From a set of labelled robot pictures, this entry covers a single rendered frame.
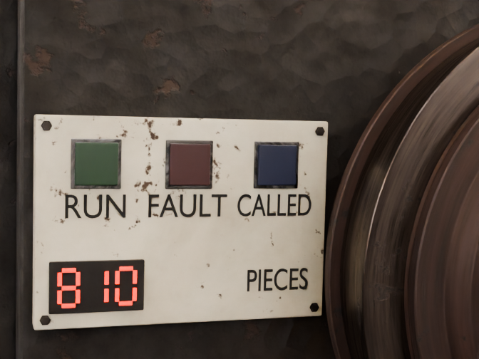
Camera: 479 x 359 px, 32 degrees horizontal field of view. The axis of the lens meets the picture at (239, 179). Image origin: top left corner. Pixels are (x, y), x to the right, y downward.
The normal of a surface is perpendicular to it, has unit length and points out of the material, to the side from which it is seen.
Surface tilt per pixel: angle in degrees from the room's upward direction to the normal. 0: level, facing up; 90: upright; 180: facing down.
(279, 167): 90
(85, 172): 90
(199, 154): 90
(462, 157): 90
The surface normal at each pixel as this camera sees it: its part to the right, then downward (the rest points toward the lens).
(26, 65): -0.09, 0.07
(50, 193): 0.30, 0.08
